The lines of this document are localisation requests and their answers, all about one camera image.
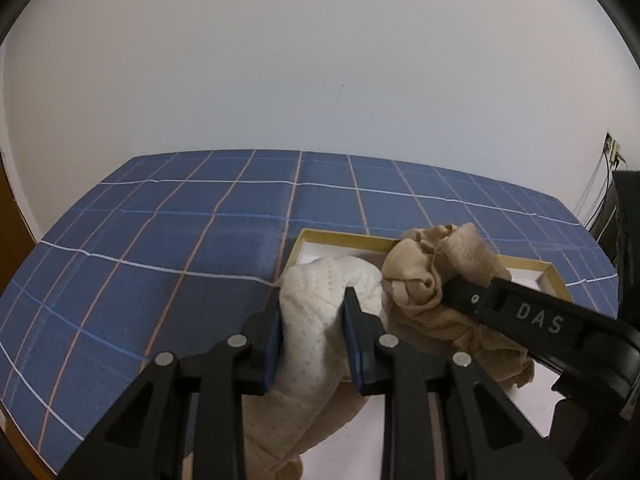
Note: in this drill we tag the beige underwear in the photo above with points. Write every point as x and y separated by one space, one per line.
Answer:
415 270

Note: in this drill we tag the blue plaid tablecloth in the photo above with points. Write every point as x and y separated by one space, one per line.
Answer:
150 260

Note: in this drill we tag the black monitor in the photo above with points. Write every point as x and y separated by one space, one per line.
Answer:
627 220

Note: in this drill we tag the wall socket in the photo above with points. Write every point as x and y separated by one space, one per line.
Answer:
613 147

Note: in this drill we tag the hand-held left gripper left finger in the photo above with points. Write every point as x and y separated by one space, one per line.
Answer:
274 347

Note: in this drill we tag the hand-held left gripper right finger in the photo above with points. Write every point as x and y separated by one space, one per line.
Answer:
352 342

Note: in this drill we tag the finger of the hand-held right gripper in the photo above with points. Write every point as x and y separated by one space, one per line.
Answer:
500 305

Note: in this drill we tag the cream dotted underwear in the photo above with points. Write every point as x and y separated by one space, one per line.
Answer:
310 300

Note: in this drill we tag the gold-edged cardboard box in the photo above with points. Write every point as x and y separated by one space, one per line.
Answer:
350 239

